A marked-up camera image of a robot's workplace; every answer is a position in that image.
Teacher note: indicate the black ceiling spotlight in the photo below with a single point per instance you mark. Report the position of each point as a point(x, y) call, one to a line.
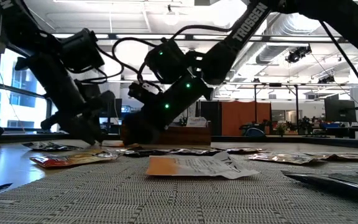
point(326, 79)
point(297, 53)

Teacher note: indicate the grey woven placemat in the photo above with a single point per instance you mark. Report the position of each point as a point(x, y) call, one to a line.
point(179, 202)

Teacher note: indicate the silver ventilation duct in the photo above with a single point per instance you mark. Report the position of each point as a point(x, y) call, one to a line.
point(287, 34)

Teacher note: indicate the wooden compartment tray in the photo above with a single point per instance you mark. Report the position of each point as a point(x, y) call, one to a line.
point(188, 135)

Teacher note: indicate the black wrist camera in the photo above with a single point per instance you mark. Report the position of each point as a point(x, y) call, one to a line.
point(89, 90)
point(145, 90)

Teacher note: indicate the office desk with clutter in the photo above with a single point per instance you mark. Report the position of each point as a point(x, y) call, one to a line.
point(337, 130)

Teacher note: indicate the large office window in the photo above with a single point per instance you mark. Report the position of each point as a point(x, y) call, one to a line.
point(20, 105)

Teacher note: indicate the black metal frame stand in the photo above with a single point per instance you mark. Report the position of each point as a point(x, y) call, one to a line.
point(255, 102)

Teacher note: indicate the black room partition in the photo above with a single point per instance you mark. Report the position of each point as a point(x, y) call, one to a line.
point(211, 118)

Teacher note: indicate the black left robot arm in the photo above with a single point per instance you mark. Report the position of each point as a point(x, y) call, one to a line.
point(26, 28)

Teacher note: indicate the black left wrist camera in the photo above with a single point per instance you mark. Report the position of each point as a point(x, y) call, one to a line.
point(89, 90)

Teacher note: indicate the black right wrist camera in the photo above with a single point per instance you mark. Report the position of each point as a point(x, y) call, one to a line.
point(145, 90)

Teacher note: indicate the blue office chair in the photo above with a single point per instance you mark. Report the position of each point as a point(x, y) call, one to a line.
point(255, 132)

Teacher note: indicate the small potted plant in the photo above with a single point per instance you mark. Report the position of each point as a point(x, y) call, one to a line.
point(281, 128)

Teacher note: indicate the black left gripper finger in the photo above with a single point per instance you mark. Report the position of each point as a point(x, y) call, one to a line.
point(84, 132)
point(97, 129)

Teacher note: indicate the long ceiling light strip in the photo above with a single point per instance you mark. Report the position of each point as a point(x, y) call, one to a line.
point(151, 36)
point(291, 38)

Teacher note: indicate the round white pendant lamp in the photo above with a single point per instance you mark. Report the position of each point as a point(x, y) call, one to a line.
point(170, 15)

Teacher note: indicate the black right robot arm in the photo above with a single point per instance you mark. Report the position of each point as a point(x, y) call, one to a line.
point(250, 21)

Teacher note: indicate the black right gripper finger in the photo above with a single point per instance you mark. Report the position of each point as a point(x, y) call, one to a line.
point(154, 133)
point(134, 133)

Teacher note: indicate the white orange paper tea packet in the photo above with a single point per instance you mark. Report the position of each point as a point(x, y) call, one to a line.
point(197, 166)

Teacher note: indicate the black aluminium table frame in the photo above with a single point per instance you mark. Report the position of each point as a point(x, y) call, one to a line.
point(291, 140)

